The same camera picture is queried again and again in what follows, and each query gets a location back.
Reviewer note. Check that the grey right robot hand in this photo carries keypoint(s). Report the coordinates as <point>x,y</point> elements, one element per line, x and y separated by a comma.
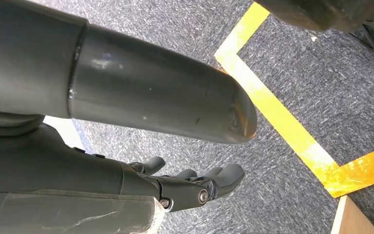
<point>125,80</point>

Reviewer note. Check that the white floor panel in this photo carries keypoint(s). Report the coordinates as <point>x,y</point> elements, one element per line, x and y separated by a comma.
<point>61,129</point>

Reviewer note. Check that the yellow floor tape marking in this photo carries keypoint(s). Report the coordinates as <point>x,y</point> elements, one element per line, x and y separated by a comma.
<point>271,109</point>

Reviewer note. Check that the black robot foot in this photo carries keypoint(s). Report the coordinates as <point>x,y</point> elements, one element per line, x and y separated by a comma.
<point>319,13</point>

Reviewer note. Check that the brown wooden panel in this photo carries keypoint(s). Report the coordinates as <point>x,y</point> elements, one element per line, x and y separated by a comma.
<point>354,219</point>

